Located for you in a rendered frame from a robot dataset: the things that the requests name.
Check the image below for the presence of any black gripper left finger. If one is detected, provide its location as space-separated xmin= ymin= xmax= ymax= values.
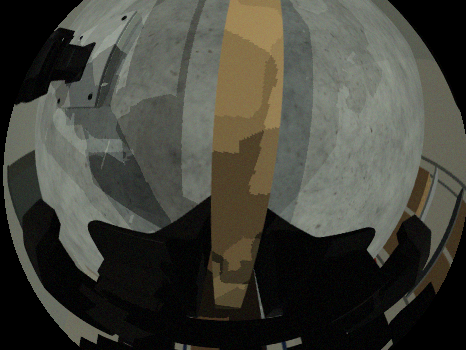
xmin=88 ymin=195 xmax=212 ymax=319

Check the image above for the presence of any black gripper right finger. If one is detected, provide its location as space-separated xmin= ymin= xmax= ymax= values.
xmin=253 ymin=208 xmax=375 ymax=317

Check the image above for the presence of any long wooden rail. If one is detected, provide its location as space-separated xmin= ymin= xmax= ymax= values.
xmin=210 ymin=0 xmax=284 ymax=309

